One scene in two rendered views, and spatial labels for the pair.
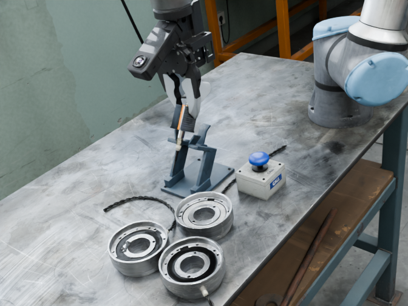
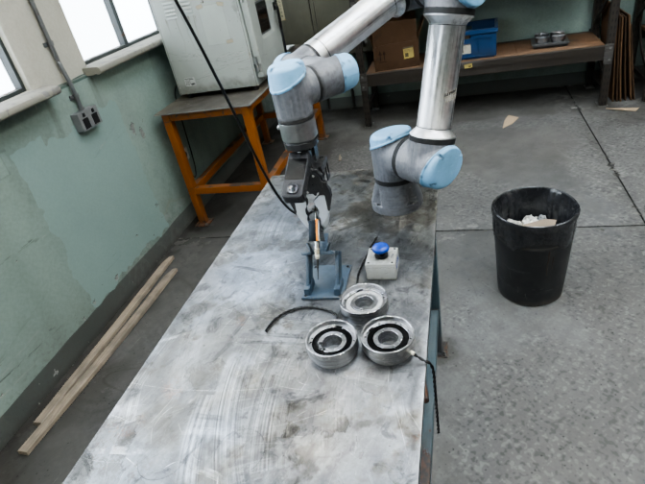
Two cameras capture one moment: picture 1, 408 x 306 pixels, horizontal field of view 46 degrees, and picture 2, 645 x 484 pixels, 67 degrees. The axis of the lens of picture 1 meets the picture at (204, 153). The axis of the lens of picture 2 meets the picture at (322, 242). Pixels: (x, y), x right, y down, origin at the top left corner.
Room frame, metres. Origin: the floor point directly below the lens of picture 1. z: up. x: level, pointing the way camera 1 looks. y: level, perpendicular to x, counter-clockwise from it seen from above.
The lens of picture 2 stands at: (-0.03, 0.44, 1.51)
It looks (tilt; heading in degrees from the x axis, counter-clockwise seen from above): 32 degrees down; 334
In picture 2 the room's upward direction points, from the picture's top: 12 degrees counter-clockwise
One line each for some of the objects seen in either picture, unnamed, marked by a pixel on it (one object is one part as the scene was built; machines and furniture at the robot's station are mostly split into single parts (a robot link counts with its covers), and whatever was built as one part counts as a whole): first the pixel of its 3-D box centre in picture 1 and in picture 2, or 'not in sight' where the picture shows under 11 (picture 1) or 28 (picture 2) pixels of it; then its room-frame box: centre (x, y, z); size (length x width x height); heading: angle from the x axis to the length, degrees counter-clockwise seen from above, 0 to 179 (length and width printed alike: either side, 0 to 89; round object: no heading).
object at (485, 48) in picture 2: not in sight; (464, 40); (3.04, -2.72, 0.56); 0.52 x 0.38 x 0.22; 41
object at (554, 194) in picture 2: not in sight; (532, 248); (1.10, -1.10, 0.21); 0.34 x 0.34 x 0.43
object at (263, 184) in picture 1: (262, 175); (383, 261); (0.78, -0.11, 0.82); 0.08 x 0.07 x 0.05; 134
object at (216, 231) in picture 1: (204, 217); (364, 304); (0.68, 0.02, 0.82); 0.10 x 0.10 x 0.04
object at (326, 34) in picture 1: (341, 48); (394, 152); (1.00, -0.34, 0.97); 0.13 x 0.12 x 0.14; 4
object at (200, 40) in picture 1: (181, 37); (306, 163); (0.86, 0.00, 1.10); 0.09 x 0.08 x 0.12; 136
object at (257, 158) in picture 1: (259, 166); (381, 254); (0.77, -0.10, 0.85); 0.04 x 0.04 x 0.05
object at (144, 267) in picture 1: (139, 249); (332, 344); (0.63, 0.14, 0.82); 0.10 x 0.10 x 0.04
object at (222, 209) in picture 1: (204, 217); (364, 304); (0.68, 0.02, 0.82); 0.08 x 0.08 x 0.02
